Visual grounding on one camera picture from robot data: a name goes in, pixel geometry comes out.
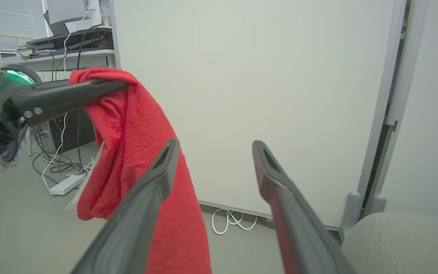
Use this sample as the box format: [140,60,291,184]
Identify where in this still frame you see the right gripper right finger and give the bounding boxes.
[252,140,355,274]

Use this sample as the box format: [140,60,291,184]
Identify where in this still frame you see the white partition panel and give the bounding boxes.
[363,0,438,221]
[111,0,408,231]

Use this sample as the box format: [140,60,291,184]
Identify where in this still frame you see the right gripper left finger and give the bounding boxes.
[71,139,182,274]

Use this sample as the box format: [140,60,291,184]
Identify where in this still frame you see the red and white garment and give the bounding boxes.
[65,67,213,274]

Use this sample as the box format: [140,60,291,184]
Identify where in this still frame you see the grey fabric sofa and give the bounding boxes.
[341,212,438,274]

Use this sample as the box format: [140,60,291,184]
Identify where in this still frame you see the white hanging cable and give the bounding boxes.
[42,6,95,191]

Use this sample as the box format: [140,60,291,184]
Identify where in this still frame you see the tangled floor cables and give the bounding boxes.
[32,126,95,185]

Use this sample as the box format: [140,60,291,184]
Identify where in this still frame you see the coiled white floor cable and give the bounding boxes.
[211,208,258,235]

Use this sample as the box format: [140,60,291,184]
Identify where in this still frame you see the black computer tower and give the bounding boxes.
[48,108,96,153]

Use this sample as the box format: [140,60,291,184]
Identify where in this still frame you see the black desk riser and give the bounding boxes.
[25,27,113,53]

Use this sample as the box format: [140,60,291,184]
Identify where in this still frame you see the grey monitor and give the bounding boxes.
[43,0,102,37]

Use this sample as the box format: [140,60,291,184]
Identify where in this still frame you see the black hanging cable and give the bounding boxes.
[75,21,105,172]

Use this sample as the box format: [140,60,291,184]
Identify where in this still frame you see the white desk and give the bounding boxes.
[2,49,117,73]

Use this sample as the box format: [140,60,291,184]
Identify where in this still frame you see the white window blinds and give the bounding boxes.
[0,0,49,54]

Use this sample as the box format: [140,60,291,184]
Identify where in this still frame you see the white power strip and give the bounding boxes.
[49,174,86,196]

